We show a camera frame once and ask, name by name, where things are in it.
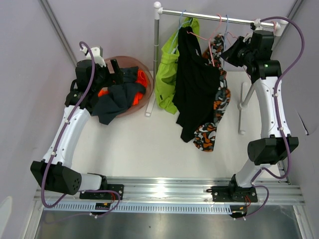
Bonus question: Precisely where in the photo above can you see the dark navy shorts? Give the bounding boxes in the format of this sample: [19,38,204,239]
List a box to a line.
[92,66,148,125]

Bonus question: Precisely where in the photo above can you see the orange shorts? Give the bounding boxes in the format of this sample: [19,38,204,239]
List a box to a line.
[98,67,147,109]

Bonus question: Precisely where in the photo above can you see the lime green shorts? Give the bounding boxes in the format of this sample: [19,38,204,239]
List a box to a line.
[155,17,200,115]

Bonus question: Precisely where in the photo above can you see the black shorts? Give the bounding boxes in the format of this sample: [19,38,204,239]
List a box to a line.
[172,26,220,142]

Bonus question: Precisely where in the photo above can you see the light blue hanger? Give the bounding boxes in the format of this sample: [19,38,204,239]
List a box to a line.
[169,10,193,54]

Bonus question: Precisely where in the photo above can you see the camouflage patterned shorts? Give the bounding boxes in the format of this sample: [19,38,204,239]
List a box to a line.
[193,33,231,152]

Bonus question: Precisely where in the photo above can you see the pink hanger of orange shorts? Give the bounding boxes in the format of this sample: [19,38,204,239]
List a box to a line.
[271,21,277,34]

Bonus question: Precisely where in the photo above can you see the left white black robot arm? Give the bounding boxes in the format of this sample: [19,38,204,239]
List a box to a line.
[30,58,124,199]

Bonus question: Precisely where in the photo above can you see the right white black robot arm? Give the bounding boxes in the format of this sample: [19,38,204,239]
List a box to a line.
[221,30,299,201]

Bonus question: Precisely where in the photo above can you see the translucent pink plastic basket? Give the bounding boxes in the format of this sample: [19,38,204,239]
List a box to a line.
[104,56,155,118]

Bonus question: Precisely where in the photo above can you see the white metal clothes rack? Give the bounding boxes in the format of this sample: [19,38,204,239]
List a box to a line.
[153,1,289,135]

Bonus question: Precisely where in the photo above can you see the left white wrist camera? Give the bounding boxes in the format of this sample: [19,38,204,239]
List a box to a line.
[80,46,107,67]

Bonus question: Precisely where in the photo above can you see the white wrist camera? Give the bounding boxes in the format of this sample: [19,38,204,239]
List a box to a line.
[250,18,273,31]
[80,46,107,67]

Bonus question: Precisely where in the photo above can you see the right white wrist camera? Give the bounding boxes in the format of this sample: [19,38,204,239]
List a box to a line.
[250,18,273,31]

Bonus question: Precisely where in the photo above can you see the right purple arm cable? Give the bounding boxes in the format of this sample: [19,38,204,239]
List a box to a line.
[245,15,305,220]

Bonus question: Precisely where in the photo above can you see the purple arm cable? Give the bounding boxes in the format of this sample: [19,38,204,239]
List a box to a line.
[245,15,305,220]
[40,41,121,218]

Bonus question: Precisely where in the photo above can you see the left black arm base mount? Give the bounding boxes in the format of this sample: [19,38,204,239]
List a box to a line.
[79,184,124,200]

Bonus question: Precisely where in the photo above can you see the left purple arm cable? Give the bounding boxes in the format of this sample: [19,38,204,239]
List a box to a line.
[40,41,121,218]

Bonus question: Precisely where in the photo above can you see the aluminium extrusion rail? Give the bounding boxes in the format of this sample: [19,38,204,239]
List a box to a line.
[33,177,305,206]

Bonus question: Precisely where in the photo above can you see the grey slotted cable duct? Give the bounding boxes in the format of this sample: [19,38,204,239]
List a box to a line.
[51,202,232,215]

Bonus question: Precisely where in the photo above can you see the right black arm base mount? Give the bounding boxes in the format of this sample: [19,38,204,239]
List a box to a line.
[206,174,258,203]

